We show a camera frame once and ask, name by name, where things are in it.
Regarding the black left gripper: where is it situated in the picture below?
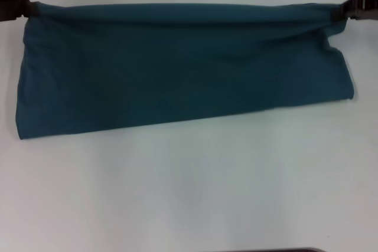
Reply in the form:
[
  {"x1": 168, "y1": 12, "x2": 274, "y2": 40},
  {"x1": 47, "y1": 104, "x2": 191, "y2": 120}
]
[{"x1": 0, "y1": 0, "x2": 41, "y2": 23}]

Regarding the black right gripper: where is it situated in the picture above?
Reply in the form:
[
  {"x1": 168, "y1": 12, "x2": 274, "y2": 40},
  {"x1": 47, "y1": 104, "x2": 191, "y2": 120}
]
[{"x1": 336, "y1": 0, "x2": 378, "y2": 22}]

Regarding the teal t-shirt with beige print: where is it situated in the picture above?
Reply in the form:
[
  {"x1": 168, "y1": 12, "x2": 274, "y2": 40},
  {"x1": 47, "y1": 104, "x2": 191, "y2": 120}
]
[{"x1": 16, "y1": 1, "x2": 355, "y2": 142}]

